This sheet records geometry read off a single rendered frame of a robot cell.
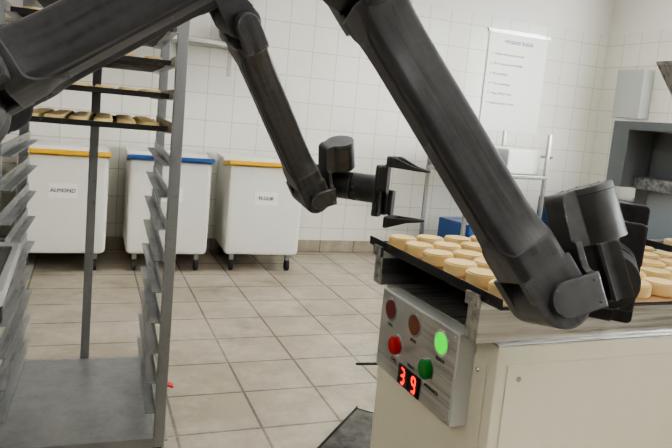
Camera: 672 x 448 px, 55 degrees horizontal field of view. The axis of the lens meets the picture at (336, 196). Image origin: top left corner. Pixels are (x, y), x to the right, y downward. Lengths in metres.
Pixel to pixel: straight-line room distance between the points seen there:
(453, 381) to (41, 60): 0.68
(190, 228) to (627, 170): 3.18
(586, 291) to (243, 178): 3.83
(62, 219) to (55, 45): 3.72
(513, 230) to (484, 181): 0.05
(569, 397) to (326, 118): 4.36
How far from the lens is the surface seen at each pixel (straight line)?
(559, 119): 6.38
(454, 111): 0.63
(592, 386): 1.06
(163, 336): 1.95
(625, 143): 1.70
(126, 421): 2.17
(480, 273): 0.95
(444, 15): 5.69
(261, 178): 4.41
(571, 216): 0.69
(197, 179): 4.32
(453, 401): 0.98
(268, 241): 4.49
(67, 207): 4.30
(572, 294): 0.66
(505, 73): 5.98
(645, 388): 1.14
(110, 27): 0.61
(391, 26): 0.63
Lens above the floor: 1.13
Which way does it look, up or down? 7 degrees down
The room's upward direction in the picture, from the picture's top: 5 degrees clockwise
